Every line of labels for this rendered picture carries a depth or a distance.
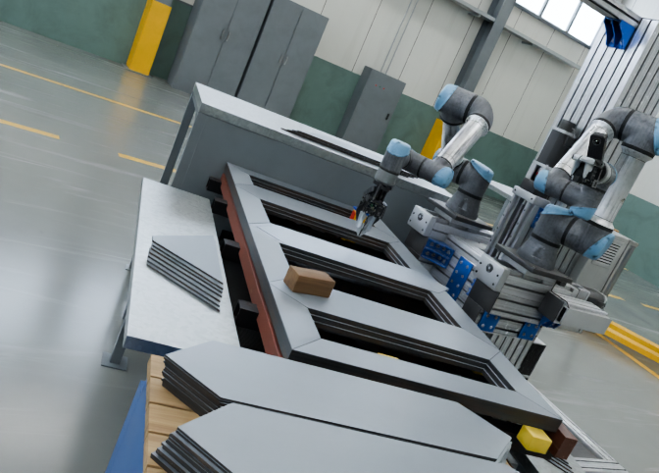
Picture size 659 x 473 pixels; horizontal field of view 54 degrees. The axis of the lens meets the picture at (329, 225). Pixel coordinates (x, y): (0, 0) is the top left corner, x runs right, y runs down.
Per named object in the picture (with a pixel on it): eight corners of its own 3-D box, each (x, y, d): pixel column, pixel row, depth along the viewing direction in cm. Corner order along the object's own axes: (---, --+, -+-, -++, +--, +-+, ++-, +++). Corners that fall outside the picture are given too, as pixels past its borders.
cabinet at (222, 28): (172, 87, 1019) (216, -35, 973) (166, 81, 1059) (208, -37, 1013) (230, 108, 1070) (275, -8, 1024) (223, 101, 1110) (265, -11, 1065)
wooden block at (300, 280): (291, 291, 168) (299, 275, 167) (282, 281, 173) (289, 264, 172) (329, 298, 175) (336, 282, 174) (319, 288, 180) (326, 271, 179)
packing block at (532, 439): (526, 449, 157) (533, 437, 156) (515, 437, 161) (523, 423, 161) (545, 454, 159) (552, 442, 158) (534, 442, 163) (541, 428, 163)
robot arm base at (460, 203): (463, 209, 301) (473, 190, 298) (482, 222, 288) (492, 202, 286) (438, 201, 293) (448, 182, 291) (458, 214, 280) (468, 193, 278)
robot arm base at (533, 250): (534, 256, 260) (546, 234, 257) (561, 274, 247) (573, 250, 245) (508, 248, 252) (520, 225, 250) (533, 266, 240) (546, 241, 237)
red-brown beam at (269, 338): (275, 388, 140) (284, 364, 138) (219, 183, 282) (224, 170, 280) (312, 397, 143) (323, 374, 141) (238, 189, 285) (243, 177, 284)
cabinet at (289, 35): (232, 109, 1073) (277, -7, 1027) (225, 102, 1113) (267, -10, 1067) (285, 128, 1124) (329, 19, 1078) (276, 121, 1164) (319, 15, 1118)
